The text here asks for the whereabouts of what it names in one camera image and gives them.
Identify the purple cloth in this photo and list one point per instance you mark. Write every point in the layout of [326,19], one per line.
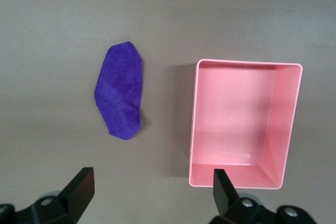
[118,90]

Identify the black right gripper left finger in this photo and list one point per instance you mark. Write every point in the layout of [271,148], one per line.
[78,192]

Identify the pink plastic box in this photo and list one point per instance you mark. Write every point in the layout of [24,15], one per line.
[236,103]

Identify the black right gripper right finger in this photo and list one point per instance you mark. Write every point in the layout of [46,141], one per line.
[223,195]

